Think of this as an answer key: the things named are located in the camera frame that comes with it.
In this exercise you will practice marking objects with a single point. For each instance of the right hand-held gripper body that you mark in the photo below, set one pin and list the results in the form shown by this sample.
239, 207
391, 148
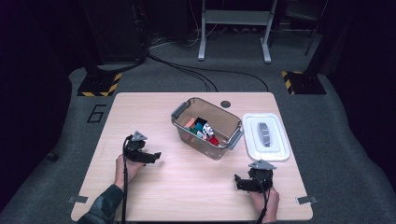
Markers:
267, 179

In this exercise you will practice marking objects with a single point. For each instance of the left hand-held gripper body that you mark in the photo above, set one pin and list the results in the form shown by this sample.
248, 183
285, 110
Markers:
135, 149

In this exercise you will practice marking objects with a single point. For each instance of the coral toy block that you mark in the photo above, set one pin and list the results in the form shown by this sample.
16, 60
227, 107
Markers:
193, 140

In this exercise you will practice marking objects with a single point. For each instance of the white box lid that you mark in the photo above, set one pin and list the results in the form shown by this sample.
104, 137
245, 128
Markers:
249, 137

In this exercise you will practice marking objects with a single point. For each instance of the green toy block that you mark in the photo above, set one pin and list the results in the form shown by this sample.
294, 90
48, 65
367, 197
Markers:
193, 131

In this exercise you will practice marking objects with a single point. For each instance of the salmon toy block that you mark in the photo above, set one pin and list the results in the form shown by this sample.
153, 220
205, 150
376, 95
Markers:
190, 123

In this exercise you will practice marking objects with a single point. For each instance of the red toy block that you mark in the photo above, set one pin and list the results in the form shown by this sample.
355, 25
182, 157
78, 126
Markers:
214, 140

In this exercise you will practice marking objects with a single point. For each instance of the blue toy block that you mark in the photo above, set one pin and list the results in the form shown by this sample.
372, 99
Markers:
198, 127

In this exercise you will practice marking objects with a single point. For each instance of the black toy block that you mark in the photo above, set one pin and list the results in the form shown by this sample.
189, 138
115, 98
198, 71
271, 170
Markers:
201, 120

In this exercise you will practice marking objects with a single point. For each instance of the white toy car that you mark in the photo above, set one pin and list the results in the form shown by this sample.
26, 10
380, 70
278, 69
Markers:
208, 130

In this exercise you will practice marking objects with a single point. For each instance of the transparent grey storage box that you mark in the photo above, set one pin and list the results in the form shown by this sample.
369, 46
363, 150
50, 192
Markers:
218, 113

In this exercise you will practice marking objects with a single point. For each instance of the person's left hand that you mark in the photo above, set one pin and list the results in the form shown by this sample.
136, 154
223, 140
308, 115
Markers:
132, 171

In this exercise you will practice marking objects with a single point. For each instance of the person's right hand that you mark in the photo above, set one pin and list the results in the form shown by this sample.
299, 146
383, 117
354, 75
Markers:
274, 205

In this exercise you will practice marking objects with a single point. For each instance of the grey tape strip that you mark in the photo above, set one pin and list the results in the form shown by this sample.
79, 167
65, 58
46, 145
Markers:
77, 199
306, 200

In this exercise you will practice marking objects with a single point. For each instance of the black striped stand base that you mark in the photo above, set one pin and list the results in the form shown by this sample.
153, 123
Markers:
306, 84
98, 84

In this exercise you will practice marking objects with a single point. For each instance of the black table grommet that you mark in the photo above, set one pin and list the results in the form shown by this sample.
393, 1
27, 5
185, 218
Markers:
225, 104

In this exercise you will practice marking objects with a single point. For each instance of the dark equipment cabinet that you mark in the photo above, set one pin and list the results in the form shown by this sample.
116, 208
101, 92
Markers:
115, 31

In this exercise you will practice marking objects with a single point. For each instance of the dark curtain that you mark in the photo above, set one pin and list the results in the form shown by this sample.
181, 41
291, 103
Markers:
367, 77
31, 77

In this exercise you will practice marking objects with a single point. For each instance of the thin black tripod stand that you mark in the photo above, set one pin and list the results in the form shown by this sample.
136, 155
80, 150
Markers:
312, 39

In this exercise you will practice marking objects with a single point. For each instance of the grey metal stand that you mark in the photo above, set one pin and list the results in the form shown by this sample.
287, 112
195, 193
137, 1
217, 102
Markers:
236, 17

